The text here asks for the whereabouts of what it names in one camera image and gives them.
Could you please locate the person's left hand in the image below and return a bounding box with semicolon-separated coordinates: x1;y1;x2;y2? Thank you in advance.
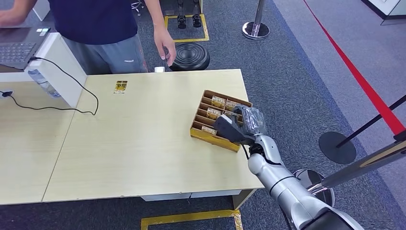
153;26;177;67

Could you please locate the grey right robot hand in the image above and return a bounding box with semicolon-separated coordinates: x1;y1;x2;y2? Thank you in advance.
231;105;267;137

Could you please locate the person's right hand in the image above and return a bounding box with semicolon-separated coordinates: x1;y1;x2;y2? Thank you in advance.
0;9;25;28

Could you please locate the wooden card holder box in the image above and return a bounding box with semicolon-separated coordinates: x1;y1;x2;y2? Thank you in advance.
190;89;253;153

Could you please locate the gold card marker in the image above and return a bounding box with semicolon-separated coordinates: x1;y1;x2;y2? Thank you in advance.
114;80;128;94

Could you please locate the person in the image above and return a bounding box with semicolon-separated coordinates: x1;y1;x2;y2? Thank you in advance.
0;0;177;75

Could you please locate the black robot foot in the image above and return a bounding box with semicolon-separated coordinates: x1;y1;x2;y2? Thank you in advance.
192;0;203;28
177;0;187;30

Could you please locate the grey laptop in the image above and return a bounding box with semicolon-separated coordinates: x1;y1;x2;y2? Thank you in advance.
0;27;51;70

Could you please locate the black round stool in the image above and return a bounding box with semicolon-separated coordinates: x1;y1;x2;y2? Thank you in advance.
168;43;211;72

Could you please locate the white laptop stand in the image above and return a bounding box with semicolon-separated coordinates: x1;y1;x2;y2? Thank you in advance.
0;32;87;109

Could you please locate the black stanchion with flat base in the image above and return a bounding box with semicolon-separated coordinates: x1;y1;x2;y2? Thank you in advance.
318;94;406;165

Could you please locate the chrome stanchion with round base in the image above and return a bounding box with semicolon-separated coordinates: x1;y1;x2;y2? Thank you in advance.
242;0;271;41

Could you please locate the chrome stanchion with belt head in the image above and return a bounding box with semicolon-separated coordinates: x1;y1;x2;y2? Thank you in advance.
293;128;406;208

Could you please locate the red barrier belt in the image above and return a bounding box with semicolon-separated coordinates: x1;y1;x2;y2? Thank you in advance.
303;0;406;137

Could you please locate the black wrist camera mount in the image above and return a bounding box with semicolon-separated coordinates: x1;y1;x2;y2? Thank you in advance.
213;114;255;145

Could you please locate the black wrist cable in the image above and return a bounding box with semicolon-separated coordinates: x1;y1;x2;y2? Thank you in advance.
241;144;254;161

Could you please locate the white table frame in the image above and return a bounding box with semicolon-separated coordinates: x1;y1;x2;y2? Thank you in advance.
140;189;258;211

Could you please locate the black power cable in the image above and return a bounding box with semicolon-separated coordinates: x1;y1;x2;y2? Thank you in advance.
0;56;100;116

